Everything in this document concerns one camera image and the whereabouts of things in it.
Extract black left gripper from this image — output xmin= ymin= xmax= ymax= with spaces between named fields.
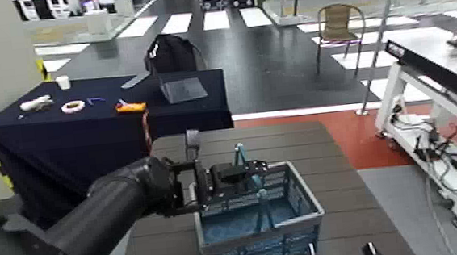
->
xmin=158 ymin=145 xmax=272 ymax=218

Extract blue plastic basket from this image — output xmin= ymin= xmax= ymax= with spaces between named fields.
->
xmin=185 ymin=135 xmax=330 ymax=255

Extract orange hand tool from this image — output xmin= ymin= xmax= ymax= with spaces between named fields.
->
xmin=114 ymin=96 xmax=148 ymax=116

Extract black office chair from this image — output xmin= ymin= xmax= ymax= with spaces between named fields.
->
xmin=140 ymin=29 xmax=209 ymax=77

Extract grey flat bar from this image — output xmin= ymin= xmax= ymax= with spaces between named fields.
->
xmin=119 ymin=71 xmax=153 ymax=91

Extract table with dark blue cloth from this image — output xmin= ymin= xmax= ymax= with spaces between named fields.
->
xmin=0 ymin=62 xmax=244 ymax=235

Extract white tape roll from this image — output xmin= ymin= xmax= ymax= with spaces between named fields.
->
xmin=60 ymin=98 xmax=87 ymax=116

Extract silver slanted pole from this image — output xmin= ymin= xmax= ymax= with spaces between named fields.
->
xmin=343 ymin=0 xmax=421 ymax=117

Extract white paper cup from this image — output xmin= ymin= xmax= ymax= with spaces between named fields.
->
xmin=54 ymin=73 xmax=73 ymax=91

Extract white concrete block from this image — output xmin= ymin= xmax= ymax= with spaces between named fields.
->
xmin=85 ymin=8 xmax=113 ymax=37
xmin=113 ymin=0 xmax=136 ymax=19

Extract white plastic part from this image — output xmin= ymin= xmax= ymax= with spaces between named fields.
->
xmin=18 ymin=93 xmax=56 ymax=115

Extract white metal workbench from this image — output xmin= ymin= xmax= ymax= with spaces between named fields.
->
xmin=365 ymin=23 xmax=457 ymax=239

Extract white parked machine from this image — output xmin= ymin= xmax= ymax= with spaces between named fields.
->
xmin=45 ymin=0 xmax=86 ymax=21
xmin=12 ymin=0 xmax=42 ymax=23

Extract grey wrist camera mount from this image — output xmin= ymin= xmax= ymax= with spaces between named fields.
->
xmin=183 ymin=128 xmax=205 ymax=163

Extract red cable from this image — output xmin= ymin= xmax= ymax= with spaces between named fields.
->
xmin=140 ymin=109 xmax=156 ymax=153

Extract metal frame wicker chair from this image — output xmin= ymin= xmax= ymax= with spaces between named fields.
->
xmin=308 ymin=1 xmax=372 ymax=78

